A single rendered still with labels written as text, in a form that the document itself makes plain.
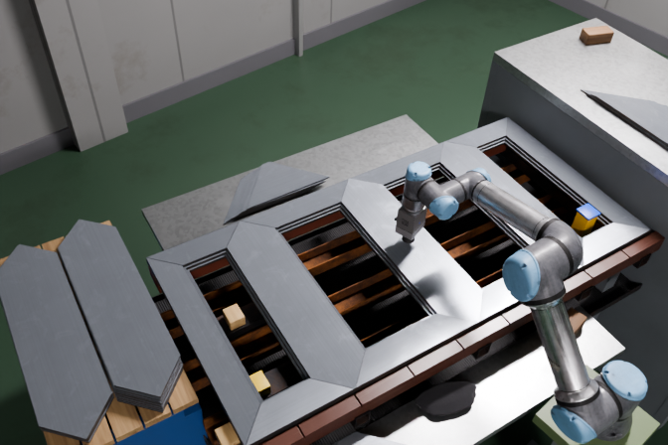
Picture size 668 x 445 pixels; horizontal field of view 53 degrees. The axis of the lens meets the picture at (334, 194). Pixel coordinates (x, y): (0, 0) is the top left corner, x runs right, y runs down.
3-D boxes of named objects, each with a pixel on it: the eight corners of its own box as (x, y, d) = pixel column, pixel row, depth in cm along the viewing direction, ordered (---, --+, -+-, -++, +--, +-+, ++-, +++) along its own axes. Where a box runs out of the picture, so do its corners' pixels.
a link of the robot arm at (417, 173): (417, 180, 196) (401, 164, 201) (414, 207, 203) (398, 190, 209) (438, 171, 199) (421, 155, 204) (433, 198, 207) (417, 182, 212)
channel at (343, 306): (178, 374, 204) (176, 366, 201) (567, 193, 269) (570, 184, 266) (188, 395, 199) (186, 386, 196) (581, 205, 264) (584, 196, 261)
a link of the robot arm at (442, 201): (470, 193, 195) (446, 171, 201) (440, 208, 191) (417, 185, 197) (467, 211, 200) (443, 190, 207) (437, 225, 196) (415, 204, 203)
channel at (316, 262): (154, 325, 217) (151, 316, 213) (530, 163, 282) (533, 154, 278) (163, 344, 212) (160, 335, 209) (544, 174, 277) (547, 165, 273)
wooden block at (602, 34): (585, 45, 280) (588, 35, 277) (579, 38, 285) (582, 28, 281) (610, 42, 283) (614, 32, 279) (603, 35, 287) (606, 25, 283)
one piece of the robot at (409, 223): (406, 182, 215) (401, 218, 226) (391, 197, 209) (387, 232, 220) (431, 195, 211) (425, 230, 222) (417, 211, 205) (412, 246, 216)
